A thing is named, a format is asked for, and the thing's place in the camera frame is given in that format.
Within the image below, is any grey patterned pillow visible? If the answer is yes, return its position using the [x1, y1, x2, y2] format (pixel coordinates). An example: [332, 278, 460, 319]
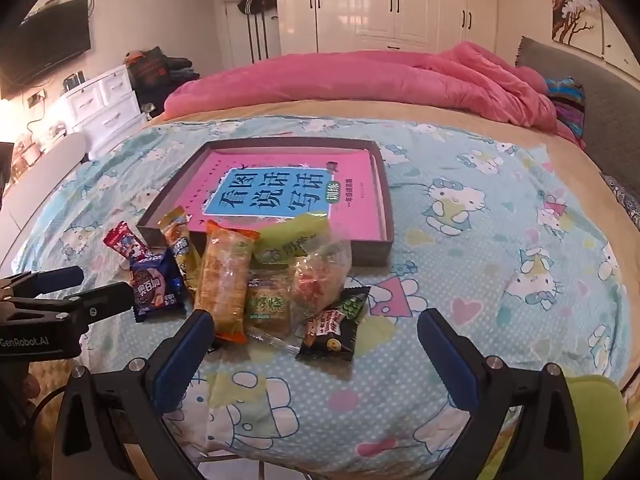
[602, 174, 640, 226]

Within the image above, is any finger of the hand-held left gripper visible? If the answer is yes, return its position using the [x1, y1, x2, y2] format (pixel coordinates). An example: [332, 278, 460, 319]
[10, 281, 135, 323]
[0, 266, 85, 303]

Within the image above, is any colourful striped pillow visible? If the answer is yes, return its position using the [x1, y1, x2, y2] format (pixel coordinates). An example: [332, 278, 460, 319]
[545, 77, 587, 141]

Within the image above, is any pile of dark clothes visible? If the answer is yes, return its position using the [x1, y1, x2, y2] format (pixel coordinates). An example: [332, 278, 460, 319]
[165, 55, 201, 81]

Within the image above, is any green label pastry packet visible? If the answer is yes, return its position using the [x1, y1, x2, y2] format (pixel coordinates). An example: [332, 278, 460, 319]
[244, 272, 301, 346]

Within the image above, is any black bag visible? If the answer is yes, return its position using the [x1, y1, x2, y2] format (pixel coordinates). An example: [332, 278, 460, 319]
[132, 46, 171, 88]

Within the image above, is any tan bedsheet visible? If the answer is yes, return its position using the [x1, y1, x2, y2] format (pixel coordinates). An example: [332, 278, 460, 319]
[145, 97, 636, 376]

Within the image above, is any lime green cloth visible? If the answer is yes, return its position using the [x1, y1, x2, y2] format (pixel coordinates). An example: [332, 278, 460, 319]
[565, 374, 628, 461]

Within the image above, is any long orange snack packet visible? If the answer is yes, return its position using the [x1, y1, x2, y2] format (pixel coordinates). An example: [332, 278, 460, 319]
[194, 220, 261, 345]

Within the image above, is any black wall television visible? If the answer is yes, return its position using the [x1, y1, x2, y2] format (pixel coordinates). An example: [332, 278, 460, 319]
[0, 0, 92, 101]

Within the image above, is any floral wall painting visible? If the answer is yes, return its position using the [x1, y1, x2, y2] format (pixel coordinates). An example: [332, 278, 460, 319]
[547, 0, 606, 56]

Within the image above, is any grey headboard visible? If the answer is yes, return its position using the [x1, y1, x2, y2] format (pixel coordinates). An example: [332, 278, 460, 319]
[515, 36, 640, 206]

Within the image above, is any red snack packet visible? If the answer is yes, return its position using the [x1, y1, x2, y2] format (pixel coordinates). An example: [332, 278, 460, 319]
[103, 223, 151, 263]

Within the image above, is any pink book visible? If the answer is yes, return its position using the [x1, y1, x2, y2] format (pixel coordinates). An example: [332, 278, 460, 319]
[170, 152, 383, 241]

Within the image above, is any dark brown shallow box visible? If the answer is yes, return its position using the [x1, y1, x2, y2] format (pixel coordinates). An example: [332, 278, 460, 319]
[136, 136, 396, 268]

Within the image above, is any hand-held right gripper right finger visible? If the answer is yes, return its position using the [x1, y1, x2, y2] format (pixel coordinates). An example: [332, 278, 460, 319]
[416, 308, 596, 480]

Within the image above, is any blue snack packet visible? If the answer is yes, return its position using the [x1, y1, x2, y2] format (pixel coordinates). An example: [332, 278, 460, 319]
[129, 249, 182, 323]

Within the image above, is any light green snack packet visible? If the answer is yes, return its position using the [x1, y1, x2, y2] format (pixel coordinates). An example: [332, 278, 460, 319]
[252, 211, 332, 268]

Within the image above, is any white wardrobe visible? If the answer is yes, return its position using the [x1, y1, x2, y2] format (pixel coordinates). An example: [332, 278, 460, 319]
[312, 0, 498, 53]

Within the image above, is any pink quilt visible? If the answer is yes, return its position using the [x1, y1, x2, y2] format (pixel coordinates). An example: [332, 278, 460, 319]
[164, 41, 586, 148]

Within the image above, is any yellow snack packet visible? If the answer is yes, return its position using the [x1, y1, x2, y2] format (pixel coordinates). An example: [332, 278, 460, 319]
[159, 207, 203, 306]

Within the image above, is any black green snack packet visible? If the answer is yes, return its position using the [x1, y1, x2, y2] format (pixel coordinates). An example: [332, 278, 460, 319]
[295, 286, 372, 362]

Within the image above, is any clear red candy packet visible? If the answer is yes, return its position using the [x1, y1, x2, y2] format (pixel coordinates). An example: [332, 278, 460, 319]
[290, 240, 353, 321]

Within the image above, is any white drawer cabinet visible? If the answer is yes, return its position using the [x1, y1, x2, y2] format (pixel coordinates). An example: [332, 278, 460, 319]
[64, 65, 148, 158]

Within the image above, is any cartoon cat printed blanket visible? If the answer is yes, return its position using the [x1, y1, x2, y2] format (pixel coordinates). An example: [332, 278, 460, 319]
[15, 115, 631, 466]

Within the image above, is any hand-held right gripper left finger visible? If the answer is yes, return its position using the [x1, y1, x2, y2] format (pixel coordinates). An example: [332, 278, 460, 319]
[52, 309, 217, 480]

